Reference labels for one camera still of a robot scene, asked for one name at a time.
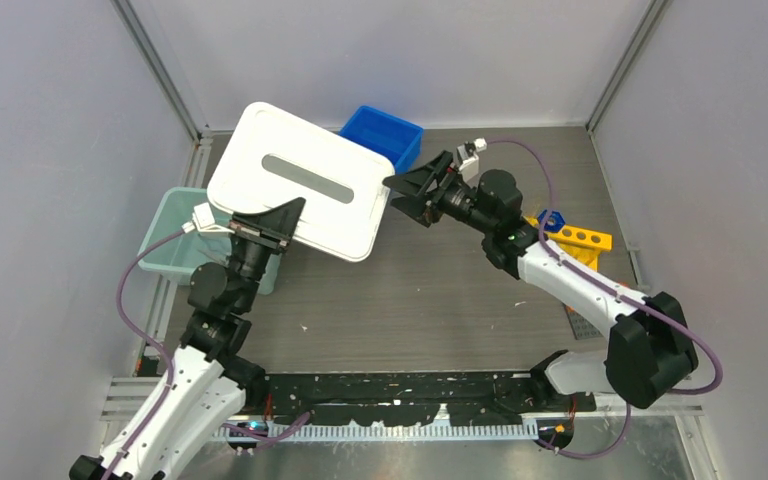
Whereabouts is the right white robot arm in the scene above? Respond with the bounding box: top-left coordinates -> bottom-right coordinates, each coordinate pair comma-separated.
383,151 -> 699,411

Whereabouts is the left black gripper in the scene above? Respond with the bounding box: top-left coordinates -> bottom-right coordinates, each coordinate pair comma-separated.
225,196 -> 303,312

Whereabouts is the blue divided plastic bin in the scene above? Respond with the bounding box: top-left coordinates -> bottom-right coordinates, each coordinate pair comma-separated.
338,105 -> 424,174

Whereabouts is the grey building plate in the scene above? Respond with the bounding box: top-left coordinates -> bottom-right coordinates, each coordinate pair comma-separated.
564,306 -> 602,341

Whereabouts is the light green plastic tub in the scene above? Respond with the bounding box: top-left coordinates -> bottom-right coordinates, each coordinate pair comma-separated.
136,187 -> 283,295

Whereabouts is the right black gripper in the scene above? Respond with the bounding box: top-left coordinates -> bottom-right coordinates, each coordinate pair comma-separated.
385,150 -> 497,236

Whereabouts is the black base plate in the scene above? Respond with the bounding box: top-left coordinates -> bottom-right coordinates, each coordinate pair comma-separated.
239,371 -> 596,427

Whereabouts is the blue funnel brush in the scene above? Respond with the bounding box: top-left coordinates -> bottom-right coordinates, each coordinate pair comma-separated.
537,209 -> 566,233

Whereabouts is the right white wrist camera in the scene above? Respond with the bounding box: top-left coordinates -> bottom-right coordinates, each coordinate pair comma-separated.
455,137 -> 488,181

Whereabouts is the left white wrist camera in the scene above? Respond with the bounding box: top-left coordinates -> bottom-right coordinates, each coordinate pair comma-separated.
182,202 -> 233,236

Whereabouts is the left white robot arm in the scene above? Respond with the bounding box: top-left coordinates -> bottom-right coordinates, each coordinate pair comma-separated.
68,198 -> 306,479

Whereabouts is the white plastic tray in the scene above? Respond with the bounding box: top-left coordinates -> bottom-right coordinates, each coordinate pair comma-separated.
207,102 -> 394,262

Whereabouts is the yellow test tube rack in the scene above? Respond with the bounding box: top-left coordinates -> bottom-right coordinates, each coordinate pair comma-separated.
546,222 -> 613,271

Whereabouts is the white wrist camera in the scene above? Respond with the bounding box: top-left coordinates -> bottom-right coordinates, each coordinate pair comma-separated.
182,202 -> 233,236
455,137 -> 488,181

